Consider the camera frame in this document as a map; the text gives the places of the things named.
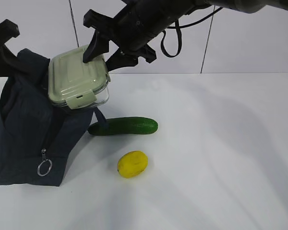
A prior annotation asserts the yellow lemon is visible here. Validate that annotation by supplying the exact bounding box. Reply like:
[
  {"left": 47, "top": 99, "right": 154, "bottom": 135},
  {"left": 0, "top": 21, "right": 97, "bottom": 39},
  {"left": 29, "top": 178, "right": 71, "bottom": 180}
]
[{"left": 117, "top": 151, "right": 148, "bottom": 178}]

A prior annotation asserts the glass container green lid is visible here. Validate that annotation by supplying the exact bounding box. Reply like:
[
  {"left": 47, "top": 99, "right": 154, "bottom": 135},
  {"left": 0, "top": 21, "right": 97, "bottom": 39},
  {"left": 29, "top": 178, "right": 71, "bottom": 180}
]
[{"left": 48, "top": 46, "right": 110, "bottom": 111}]

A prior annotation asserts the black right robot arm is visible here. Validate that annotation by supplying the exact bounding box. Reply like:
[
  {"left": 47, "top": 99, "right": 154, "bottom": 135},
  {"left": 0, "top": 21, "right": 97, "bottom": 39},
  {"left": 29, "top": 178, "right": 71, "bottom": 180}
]
[{"left": 83, "top": 0, "right": 288, "bottom": 71}]

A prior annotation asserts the dark blue lunch bag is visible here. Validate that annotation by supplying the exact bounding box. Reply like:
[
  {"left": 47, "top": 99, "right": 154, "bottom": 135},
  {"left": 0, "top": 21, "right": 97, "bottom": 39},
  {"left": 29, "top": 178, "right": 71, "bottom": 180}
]
[{"left": 0, "top": 49, "right": 107, "bottom": 186}]

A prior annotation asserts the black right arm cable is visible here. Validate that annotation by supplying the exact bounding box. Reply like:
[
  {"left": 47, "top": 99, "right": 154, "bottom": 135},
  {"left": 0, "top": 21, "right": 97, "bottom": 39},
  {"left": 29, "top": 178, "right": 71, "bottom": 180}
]
[{"left": 160, "top": 6, "right": 224, "bottom": 58}]

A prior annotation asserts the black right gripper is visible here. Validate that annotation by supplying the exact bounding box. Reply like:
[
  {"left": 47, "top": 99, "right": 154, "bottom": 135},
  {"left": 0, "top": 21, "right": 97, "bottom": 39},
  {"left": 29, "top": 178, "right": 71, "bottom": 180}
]
[{"left": 83, "top": 0, "right": 196, "bottom": 72}]

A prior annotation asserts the green cucumber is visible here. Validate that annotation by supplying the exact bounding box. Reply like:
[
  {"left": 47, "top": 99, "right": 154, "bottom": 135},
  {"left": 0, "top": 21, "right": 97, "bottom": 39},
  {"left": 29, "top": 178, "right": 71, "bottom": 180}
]
[{"left": 88, "top": 117, "right": 158, "bottom": 136}]

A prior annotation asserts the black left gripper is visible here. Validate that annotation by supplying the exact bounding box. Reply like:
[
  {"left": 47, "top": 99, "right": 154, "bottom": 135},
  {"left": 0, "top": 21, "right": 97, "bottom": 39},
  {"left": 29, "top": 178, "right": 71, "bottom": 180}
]
[{"left": 0, "top": 19, "right": 42, "bottom": 84}]

